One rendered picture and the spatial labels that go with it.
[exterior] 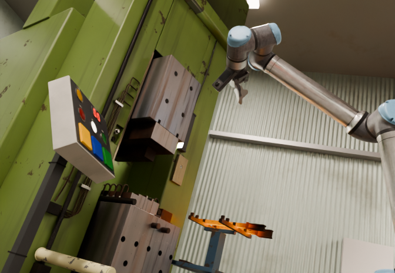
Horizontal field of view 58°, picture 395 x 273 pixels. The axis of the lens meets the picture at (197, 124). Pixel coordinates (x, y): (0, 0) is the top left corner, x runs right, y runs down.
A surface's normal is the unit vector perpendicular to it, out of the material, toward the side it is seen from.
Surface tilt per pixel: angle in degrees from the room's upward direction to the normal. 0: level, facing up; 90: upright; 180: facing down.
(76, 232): 90
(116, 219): 90
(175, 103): 90
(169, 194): 90
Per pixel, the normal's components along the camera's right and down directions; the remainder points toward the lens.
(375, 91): -0.21, -0.47
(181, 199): 0.80, -0.07
